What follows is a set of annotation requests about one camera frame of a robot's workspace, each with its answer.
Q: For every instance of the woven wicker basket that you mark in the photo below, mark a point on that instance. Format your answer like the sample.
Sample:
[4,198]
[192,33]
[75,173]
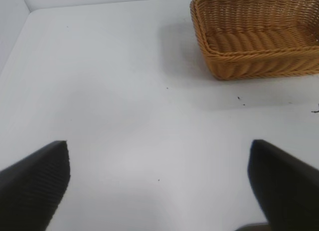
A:
[256,41]

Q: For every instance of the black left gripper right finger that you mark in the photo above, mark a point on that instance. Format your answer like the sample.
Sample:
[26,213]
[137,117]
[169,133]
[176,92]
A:
[286,186]

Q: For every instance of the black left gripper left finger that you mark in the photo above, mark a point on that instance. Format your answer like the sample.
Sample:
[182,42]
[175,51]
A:
[30,186]

